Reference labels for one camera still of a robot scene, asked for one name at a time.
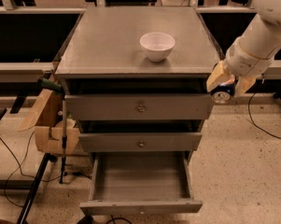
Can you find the grey middle drawer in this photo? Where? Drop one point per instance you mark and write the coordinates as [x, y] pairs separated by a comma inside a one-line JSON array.
[[136, 142]]

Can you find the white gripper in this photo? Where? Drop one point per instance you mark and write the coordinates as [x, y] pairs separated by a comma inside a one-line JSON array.
[[245, 62]]

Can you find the grey top drawer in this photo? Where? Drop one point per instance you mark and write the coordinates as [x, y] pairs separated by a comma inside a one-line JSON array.
[[139, 106]]

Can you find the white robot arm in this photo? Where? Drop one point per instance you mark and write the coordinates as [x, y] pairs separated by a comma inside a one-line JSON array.
[[252, 53]]

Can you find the green handled grabber stick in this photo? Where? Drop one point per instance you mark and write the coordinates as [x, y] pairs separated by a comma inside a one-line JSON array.
[[63, 125]]

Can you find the white ceramic bowl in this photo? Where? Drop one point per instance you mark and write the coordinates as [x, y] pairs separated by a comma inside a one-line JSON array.
[[157, 46]]

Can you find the blue pepsi can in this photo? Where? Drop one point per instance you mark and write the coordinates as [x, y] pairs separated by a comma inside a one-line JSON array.
[[223, 91]]

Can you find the grey drawer cabinet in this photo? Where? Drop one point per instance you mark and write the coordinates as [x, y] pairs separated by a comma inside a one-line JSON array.
[[104, 56]]

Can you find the brown cardboard box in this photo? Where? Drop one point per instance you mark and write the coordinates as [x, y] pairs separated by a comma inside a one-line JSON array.
[[44, 118]]

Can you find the grey drawer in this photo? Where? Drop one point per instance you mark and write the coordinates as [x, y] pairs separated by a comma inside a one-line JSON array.
[[136, 142], [140, 183], [139, 106]]

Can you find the black stand leg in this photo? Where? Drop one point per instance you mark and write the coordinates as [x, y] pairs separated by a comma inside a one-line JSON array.
[[33, 190]]

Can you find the grey bottom drawer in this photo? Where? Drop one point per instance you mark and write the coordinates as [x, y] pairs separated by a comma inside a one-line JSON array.
[[140, 183]]

